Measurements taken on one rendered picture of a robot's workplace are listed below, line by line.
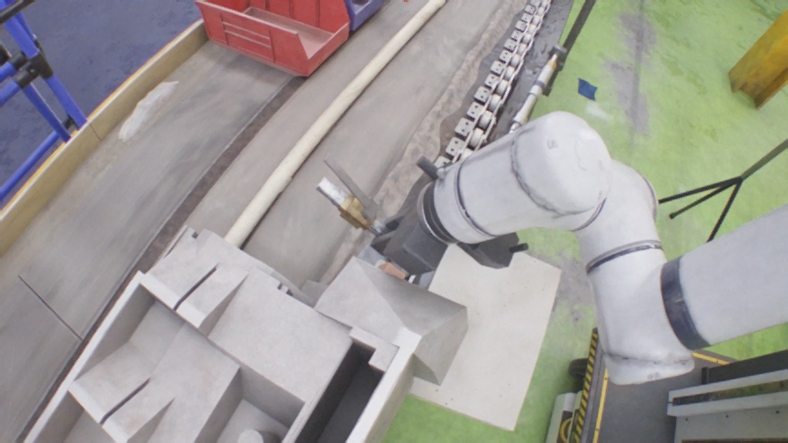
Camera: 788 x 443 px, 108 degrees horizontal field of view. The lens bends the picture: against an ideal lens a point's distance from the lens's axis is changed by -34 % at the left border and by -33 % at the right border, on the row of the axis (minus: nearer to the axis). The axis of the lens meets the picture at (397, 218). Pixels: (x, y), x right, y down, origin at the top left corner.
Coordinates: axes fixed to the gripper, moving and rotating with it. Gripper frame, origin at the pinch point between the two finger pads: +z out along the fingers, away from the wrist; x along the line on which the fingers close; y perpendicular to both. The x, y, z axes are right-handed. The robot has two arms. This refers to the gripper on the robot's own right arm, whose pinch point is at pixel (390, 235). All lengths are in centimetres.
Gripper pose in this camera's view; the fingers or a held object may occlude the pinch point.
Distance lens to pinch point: 58.9
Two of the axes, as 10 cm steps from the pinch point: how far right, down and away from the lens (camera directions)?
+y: -7.5, -6.0, -2.6
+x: -4.6, 7.7, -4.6
